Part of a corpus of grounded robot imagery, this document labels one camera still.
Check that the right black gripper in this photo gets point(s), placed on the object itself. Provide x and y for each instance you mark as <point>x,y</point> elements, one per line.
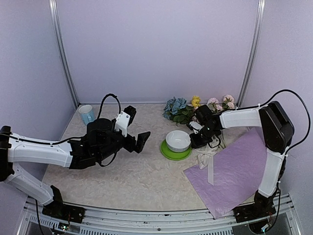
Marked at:
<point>195,144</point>

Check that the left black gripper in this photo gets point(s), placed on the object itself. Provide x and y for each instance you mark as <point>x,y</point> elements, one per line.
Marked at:
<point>142,138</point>

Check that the white ceramic bowl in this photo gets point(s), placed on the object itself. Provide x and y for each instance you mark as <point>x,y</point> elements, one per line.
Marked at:
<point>178,141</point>

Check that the green plate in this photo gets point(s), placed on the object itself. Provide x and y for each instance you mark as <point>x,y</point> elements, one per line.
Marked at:
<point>174,156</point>

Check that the purple wrapping paper sheet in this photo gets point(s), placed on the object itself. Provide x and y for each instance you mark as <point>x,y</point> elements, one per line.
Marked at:
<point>238,171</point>

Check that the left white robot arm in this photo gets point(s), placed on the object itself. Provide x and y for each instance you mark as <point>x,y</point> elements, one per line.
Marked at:
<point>70,153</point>

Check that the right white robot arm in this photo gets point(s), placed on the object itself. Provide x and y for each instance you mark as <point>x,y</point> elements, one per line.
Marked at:
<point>276,130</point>

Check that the blue fake flower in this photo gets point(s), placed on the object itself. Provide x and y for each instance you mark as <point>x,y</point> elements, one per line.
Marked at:
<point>173,106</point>

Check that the yellow fake flower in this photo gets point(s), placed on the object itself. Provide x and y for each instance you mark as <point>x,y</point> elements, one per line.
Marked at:
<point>196,101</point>

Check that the pink fake rose stems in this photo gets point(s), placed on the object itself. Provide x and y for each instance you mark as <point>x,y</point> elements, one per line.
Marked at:
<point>228,103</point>

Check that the cream printed ribbon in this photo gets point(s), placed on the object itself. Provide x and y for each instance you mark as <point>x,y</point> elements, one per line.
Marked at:
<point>206,160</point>

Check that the light blue mug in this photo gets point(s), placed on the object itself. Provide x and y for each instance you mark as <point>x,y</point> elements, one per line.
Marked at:
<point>87,114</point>

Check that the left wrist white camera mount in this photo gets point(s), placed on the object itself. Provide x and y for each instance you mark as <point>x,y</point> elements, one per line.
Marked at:
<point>122,123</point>

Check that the aluminium front rail frame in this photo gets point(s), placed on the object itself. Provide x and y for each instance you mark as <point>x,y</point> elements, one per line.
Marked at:
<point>102,221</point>

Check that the right aluminium corner post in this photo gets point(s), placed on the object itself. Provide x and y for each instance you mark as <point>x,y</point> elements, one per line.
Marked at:
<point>253,51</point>

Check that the aluminium corner post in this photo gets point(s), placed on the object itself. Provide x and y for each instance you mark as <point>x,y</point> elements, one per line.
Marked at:
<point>253,51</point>
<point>62,52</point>

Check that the left aluminium corner post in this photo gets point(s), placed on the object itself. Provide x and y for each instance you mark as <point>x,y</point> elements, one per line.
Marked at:
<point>62,52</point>

